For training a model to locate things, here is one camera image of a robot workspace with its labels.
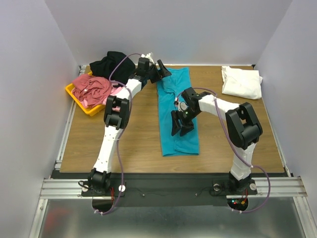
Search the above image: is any left silver knob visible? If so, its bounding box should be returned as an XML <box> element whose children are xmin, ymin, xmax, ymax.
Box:
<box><xmin>118</xmin><ymin>185</ymin><xmax>126</xmax><ymax>192</ymax></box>

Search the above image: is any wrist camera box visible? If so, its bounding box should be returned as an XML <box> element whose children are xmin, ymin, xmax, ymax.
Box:
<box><xmin>174</xmin><ymin>87</ymin><xmax>217</xmax><ymax>112</ymax></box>
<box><xmin>135</xmin><ymin>52</ymin><xmax>155</xmax><ymax>76</ymax></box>

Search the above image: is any black t-shirt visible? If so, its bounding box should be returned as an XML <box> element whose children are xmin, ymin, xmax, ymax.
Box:
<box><xmin>89</xmin><ymin>51</ymin><xmax>135</xmax><ymax>84</ymax></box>

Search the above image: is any purple cable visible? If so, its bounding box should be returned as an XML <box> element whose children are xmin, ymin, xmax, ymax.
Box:
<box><xmin>93</xmin><ymin>53</ymin><xmax>147</xmax><ymax>216</ymax></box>
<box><xmin>175</xmin><ymin>87</ymin><xmax>271</xmax><ymax>214</ymax></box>

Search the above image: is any teal t-shirt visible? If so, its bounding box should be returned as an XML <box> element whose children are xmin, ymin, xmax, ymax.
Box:
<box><xmin>156</xmin><ymin>66</ymin><xmax>200</xmax><ymax>157</ymax></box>

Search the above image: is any right silver knob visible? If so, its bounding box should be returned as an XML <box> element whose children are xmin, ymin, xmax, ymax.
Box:
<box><xmin>213</xmin><ymin>183</ymin><xmax>221</xmax><ymax>191</ymax></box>

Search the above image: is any silver knob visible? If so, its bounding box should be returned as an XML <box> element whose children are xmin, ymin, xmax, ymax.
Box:
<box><xmin>118</xmin><ymin>185</ymin><xmax>126</xmax><ymax>192</ymax></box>
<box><xmin>213</xmin><ymin>183</ymin><xmax>221</xmax><ymax>191</ymax></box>

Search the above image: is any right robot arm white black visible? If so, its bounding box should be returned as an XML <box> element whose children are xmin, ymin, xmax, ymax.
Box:
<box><xmin>171</xmin><ymin>88</ymin><xmax>263</xmax><ymax>193</ymax></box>

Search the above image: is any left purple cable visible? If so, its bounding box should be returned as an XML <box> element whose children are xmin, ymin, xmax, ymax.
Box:
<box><xmin>93</xmin><ymin>53</ymin><xmax>147</xmax><ymax>216</ymax></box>

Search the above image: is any folded white t-shirt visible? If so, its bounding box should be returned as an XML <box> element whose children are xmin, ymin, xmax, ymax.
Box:
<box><xmin>221</xmin><ymin>66</ymin><xmax>263</xmax><ymax>100</ymax></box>

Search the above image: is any dusty rose t-shirt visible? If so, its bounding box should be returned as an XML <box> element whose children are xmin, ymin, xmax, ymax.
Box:
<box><xmin>71</xmin><ymin>74</ymin><xmax>108</xmax><ymax>109</ymax></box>

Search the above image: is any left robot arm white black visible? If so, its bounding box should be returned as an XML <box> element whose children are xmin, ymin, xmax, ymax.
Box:
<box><xmin>85</xmin><ymin>57</ymin><xmax>171</xmax><ymax>195</ymax></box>

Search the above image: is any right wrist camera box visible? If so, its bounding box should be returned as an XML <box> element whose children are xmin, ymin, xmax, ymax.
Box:
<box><xmin>174</xmin><ymin>87</ymin><xmax>217</xmax><ymax>112</ymax></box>

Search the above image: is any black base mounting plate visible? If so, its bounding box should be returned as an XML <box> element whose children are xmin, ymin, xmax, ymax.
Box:
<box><xmin>81</xmin><ymin>173</ymin><xmax>258</xmax><ymax>207</ymax></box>

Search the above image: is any yellow plastic bin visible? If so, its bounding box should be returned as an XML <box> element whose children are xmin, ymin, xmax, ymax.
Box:
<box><xmin>65</xmin><ymin>72</ymin><xmax>112</xmax><ymax>117</ymax></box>

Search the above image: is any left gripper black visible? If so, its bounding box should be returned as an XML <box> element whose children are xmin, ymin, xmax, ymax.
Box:
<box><xmin>145</xmin><ymin>60</ymin><xmax>171</xmax><ymax>84</ymax></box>

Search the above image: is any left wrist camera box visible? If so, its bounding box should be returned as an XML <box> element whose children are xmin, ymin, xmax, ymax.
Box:
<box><xmin>135</xmin><ymin>52</ymin><xmax>155</xmax><ymax>76</ymax></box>

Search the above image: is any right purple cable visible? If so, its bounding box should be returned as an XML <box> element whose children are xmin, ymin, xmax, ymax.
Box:
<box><xmin>175</xmin><ymin>87</ymin><xmax>271</xmax><ymax>214</ymax></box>

